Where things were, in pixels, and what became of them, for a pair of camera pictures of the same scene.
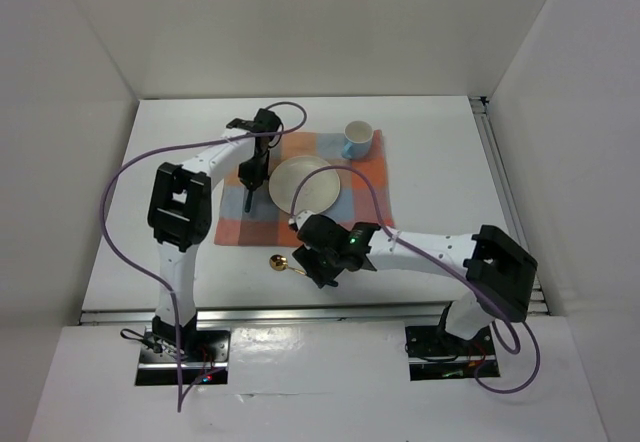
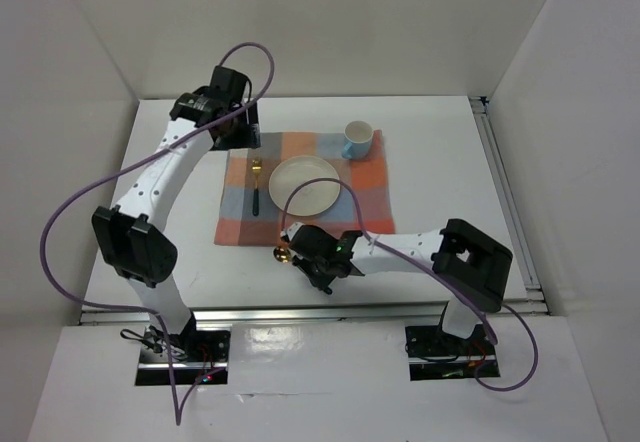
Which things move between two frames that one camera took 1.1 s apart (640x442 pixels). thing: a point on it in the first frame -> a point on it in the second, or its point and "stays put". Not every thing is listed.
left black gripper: [256, 178] -> [248, 137]
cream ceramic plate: [317, 193] stays put
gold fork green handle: [248, 201] -> [256, 167]
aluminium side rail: [537, 305] stays put
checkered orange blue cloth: [363, 194] stays put
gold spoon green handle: [279, 263] -> [282, 254]
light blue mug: [357, 136] stays put
